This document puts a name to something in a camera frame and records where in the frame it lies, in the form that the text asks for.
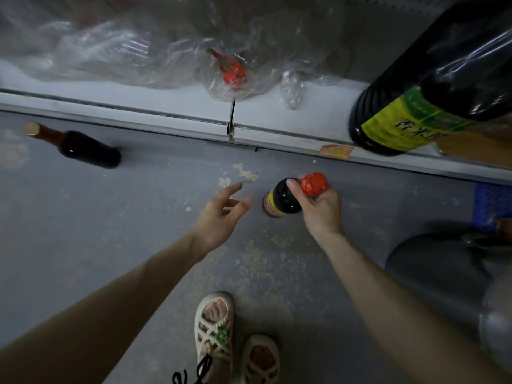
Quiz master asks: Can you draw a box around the blue plastic crate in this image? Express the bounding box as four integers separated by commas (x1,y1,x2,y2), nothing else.
472,182,512,230

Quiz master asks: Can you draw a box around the slim soy bottle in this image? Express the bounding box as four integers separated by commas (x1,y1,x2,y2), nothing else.
261,172,330,219

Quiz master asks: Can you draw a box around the person's left hand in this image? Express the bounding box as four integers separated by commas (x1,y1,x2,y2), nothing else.
188,183,253,261

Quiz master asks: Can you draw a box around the brown cardboard piece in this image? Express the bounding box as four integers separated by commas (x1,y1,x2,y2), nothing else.
436,127,512,169

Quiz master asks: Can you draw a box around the small yellow paper tag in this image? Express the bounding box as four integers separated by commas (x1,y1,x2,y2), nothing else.
320,143,355,160

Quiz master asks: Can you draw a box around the person's right forearm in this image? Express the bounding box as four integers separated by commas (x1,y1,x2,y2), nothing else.
322,231,512,384

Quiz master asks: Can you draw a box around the pack of clear empty bottles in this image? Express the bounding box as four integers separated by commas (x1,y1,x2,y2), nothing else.
0,0,353,109

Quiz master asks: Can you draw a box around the person's left beige sandal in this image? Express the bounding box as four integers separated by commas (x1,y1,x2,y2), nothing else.
194,292,236,377

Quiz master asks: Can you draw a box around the person's right hand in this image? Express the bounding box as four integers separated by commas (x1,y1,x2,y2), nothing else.
286,178,345,249

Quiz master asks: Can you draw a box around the brown-cap small soy bottle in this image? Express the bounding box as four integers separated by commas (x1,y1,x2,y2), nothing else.
24,121,123,170

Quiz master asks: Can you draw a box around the person's left forearm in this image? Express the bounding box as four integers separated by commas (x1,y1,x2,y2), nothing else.
0,236,205,384

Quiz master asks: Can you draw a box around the grey floor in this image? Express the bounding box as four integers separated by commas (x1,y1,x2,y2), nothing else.
0,111,512,384

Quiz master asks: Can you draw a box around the white metal store shelving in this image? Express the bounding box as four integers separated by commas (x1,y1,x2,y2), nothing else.
0,60,512,187

